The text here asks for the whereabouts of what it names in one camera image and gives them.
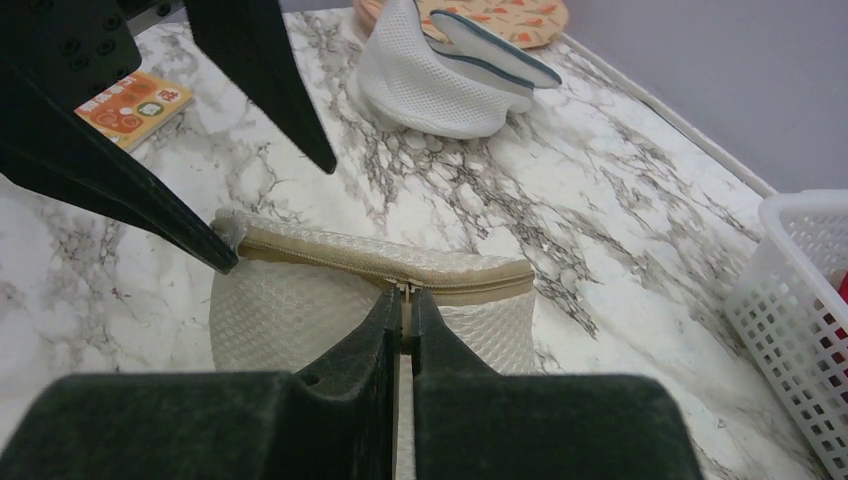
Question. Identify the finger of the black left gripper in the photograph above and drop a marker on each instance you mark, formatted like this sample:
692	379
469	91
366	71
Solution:
248	41

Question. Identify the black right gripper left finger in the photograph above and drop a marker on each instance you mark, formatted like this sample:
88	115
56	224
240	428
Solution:
335	418

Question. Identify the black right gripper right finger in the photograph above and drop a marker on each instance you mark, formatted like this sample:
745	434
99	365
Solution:
471	422

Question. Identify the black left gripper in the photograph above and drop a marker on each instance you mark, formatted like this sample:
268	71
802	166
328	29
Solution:
76	49

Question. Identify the orange floral laundry bag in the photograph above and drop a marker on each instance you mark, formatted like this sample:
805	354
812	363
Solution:
526	24

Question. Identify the red bra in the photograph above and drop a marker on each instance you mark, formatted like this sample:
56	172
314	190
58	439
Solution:
842	288

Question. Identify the orange small booklet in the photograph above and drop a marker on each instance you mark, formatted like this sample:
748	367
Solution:
134	108

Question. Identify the white plastic basket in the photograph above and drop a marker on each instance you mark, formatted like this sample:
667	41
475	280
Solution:
793	320

